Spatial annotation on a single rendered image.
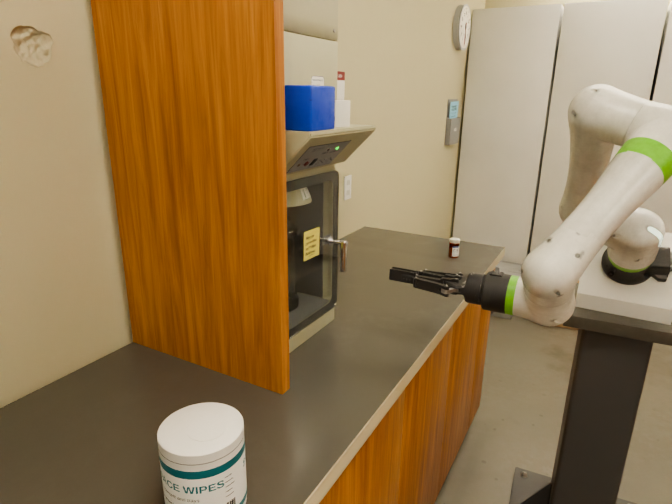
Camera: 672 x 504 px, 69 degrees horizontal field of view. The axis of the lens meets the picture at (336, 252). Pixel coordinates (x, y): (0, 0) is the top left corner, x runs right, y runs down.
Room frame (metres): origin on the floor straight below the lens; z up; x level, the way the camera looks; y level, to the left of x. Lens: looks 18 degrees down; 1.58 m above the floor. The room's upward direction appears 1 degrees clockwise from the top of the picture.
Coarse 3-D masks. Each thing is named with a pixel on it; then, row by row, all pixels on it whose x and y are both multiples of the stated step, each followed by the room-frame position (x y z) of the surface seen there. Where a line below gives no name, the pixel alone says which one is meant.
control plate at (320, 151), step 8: (328, 144) 1.12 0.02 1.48; (336, 144) 1.16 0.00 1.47; (344, 144) 1.21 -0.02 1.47; (312, 152) 1.09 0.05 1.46; (320, 152) 1.13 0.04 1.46; (328, 152) 1.17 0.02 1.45; (336, 152) 1.21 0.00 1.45; (304, 160) 1.10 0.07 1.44; (312, 160) 1.13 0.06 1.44; (328, 160) 1.22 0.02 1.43; (296, 168) 1.10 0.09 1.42; (304, 168) 1.14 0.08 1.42
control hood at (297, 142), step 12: (288, 132) 1.04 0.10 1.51; (300, 132) 1.03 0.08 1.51; (312, 132) 1.03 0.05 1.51; (324, 132) 1.06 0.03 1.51; (336, 132) 1.11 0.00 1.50; (348, 132) 1.16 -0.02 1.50; (360, 132) 1.22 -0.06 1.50; (372, 132) 1.29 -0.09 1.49; (288, 144) 1.04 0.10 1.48; (300, 144) 1.02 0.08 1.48; (312, 144) 1.05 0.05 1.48; (348, 144) 1.23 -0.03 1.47; (360, 144) 1.31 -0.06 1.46; (288, 156) 1.04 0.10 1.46; (300, 156) 1.06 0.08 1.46; (336, 156) 1.24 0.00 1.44; (348, 156) 1.32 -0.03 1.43; (288, 168) 1.07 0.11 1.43; (312, 168) 1.19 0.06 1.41
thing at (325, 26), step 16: (288, 0) 1.16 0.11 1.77; (304, 0) 1.21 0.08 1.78; (320, 0) 1.27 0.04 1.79; (336, 0) 1.34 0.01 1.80; (288, 16) 1.16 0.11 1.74; (304, 16) 1.21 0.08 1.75; (320, 16) 1.27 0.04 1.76; (336, 16) 1.34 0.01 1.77; (304, 32) 1.21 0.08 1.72; (320, 32) 1.27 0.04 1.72; (336, 32) 1.34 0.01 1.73
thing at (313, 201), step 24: (288, 192) 1.13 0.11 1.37; (312, 192) 1.22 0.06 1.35; (336, 192) 1.33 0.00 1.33; (288, 216) 1.12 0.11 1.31; (312, 216) 1.22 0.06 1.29; (336, 216) 1.33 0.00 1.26; (288, 240) 1.12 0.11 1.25; (288, 264) 1.12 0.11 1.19; (312, 264) 1.22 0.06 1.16; (336, 264) 1.33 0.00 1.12; (288, 288) 1.12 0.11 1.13; (312, 288) 1.22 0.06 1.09; (336, 288) 1.33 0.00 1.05; (312, 312) 1.22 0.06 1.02
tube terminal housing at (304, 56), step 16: (288, 32) 1.16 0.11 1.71; (288, 48) 1.15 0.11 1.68; (304, 48) 1.21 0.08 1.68; (320, 48) 1.27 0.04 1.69; (336, 48) 1.34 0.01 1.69; (288, 64) 1.15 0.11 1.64; (304, 64) 1.21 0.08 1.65; (320, 64) 1.27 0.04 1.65; (336, 64) 1.34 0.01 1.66; (288, 80) 1.15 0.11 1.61; (304, 80) 1.21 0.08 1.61; (336, 80) 1.34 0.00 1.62; (336, 96) 1.35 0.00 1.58; (288, 176) 1.15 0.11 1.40; (304, 176) 1.21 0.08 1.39; (320, 320) 1.28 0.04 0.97; (304, 336) 1.20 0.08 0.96
